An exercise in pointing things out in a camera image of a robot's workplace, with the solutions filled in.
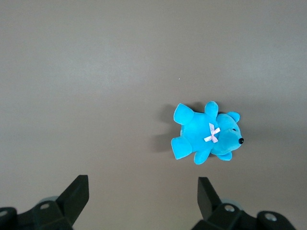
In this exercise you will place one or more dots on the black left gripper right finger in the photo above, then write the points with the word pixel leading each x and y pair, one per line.
pixel 216 208

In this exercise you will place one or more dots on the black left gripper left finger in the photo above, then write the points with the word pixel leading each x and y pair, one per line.
pixel 72 203

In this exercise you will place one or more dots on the blue plush teddy bear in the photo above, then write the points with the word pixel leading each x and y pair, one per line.
pixel 206 134

